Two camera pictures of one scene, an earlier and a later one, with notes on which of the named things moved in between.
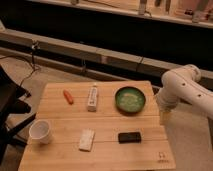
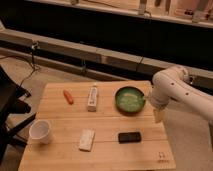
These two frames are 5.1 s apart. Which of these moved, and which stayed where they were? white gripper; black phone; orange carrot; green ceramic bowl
Moved: white gripper
Stayed: orange carrot; black phone; green ceramic bowl
